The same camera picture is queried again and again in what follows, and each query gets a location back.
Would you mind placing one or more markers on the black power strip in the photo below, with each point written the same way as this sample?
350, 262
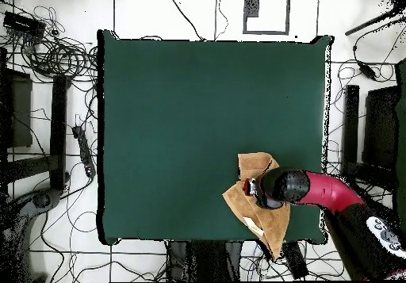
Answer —
84, 149

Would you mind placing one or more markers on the black flat panel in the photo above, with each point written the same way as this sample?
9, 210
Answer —
20, 111
380, 127

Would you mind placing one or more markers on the black stand bar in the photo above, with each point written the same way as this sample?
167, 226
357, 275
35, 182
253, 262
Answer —
351, 121
58, 130

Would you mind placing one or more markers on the dark green table cloth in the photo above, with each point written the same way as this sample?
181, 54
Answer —
152, 105

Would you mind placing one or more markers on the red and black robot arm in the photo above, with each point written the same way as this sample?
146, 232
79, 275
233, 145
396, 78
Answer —
323, 191

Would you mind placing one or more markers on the black box device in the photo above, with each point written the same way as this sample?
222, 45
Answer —
22, 24

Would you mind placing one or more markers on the black tripod leg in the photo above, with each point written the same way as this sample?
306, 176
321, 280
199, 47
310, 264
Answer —
371, 21

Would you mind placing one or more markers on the gray square frame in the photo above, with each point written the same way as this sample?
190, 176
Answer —
288, 13

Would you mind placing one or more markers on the yellow-orange terry towel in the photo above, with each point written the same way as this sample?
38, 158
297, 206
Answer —
269, 222

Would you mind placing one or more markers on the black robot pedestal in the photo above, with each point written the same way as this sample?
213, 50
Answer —
203, 264

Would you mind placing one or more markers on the small gray square plate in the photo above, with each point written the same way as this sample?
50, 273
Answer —
252, 8

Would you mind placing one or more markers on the gray chair base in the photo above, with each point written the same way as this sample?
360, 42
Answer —
44, 199

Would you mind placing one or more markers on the black power adapter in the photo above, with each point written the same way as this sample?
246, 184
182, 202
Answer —
368, 71

